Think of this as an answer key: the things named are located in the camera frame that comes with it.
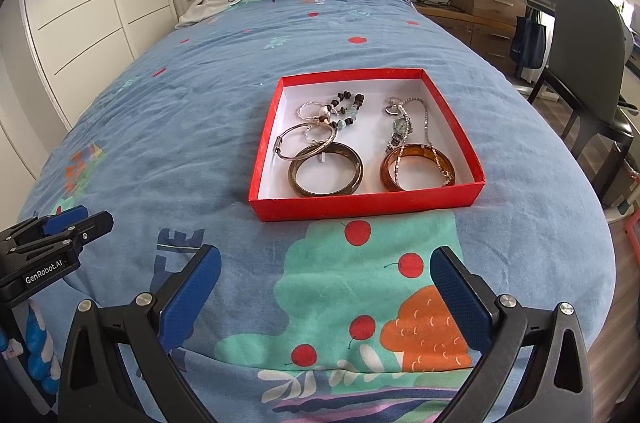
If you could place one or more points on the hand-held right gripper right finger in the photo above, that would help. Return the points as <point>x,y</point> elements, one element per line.
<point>457,298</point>

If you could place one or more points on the blue printed blanket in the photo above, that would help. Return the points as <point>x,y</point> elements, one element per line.
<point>175,128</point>

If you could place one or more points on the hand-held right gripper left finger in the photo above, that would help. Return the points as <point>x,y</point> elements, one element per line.
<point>192,295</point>

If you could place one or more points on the silver hoop bangle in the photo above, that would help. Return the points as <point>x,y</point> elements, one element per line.
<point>290,131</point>

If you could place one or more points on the red cardboard box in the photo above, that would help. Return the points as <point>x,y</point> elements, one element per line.
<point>350,208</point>

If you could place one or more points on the silver wristwatch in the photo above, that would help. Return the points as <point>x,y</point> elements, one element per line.
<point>401,125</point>

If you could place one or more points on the dark hanging bag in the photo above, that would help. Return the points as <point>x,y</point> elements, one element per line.
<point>527,43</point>

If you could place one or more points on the grey office chair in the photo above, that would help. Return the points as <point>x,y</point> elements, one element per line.
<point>585,53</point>

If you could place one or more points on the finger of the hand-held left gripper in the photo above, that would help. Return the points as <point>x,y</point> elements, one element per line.
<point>65,218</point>
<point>95,225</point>

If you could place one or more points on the wooden nightstand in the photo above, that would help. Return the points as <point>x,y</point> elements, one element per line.
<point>480,38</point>

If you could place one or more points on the amber orange bangle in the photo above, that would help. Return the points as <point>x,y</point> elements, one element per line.
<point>385,173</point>

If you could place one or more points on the white garment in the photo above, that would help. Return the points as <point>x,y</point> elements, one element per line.
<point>215,3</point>

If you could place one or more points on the person's left hand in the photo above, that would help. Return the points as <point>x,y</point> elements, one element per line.
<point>37,338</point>

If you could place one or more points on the dark brown bangle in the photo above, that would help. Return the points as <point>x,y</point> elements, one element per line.
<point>356,170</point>

